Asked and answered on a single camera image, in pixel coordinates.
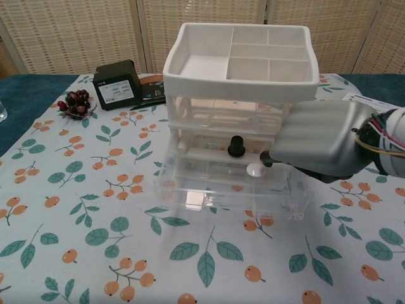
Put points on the flat black printed sleeve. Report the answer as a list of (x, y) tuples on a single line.
[(155, 90)]

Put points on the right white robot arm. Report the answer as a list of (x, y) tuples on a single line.
[(397, 126)]

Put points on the clear plastic water bottle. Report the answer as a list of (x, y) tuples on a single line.
[(2, 112)]

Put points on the small white round cap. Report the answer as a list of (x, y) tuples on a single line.
[(254, 171)]

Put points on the white folding laptop stand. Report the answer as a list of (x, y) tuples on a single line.
[(364, 98)]

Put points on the white drawer organizer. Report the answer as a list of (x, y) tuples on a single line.
[(237, 87)]

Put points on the woven bamboo folding screen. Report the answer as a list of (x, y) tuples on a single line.
[(79, 31)]

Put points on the dark red grape bunch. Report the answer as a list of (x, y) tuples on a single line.
[(77, 101)]

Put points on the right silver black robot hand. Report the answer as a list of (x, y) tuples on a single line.
[(316, 136)]

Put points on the black cardboard box with label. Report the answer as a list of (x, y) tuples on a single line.
[(115, 92)]

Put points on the floral leaf-print tablecloth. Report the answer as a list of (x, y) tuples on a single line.
[(95, 237)]

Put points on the small black knob-shaped bottle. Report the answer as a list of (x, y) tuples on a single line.
[(235, 147)]

